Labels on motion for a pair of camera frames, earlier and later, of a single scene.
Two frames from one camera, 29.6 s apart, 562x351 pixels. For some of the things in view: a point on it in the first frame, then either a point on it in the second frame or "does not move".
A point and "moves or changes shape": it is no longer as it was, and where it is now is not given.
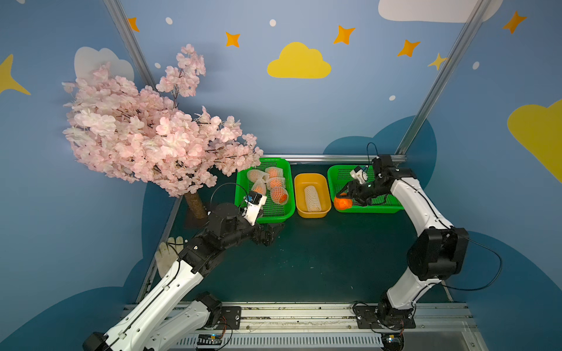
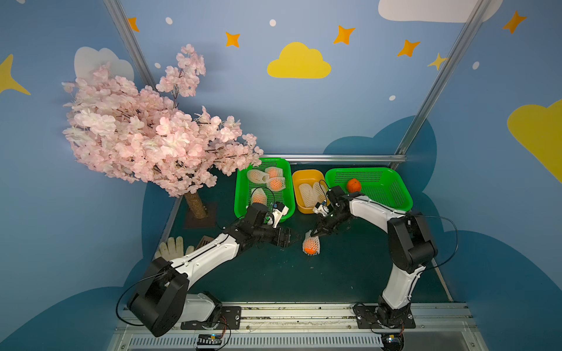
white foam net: x=313 y=203 moves or changes shape
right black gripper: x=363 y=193 → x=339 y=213
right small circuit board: x=393 y=341 does not move
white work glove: x=167 y=254 does not move
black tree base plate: x=192 y=221 does not move
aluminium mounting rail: x=325 y=327 does not move
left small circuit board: x=209 y=339 does not move
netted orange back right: x=274 y=172 does not move
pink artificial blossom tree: x=118 y=134 does not move
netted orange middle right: x=276 y=181 does not move
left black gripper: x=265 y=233 → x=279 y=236
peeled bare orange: x=341 y=204 moves or changes shape
